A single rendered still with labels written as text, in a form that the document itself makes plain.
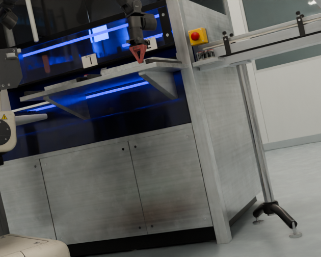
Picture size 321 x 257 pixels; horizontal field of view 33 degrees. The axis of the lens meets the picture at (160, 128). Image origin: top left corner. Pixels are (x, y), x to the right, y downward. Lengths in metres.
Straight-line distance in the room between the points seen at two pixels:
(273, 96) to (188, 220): 4.64
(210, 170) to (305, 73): 4.63
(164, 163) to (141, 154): 0.13
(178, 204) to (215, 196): 0.20
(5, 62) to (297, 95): 5.33
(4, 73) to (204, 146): 1.00
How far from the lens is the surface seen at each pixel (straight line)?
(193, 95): 2.62
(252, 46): 2.66
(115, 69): 2.44
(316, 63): 7.13
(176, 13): 2.67
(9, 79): 2.24
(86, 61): 2.86
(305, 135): 7.17
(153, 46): 2.70
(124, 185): 2.82
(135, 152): 2.76
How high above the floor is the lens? 0.62
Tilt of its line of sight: level
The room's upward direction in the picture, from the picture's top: 12 degrees counter-clockwise
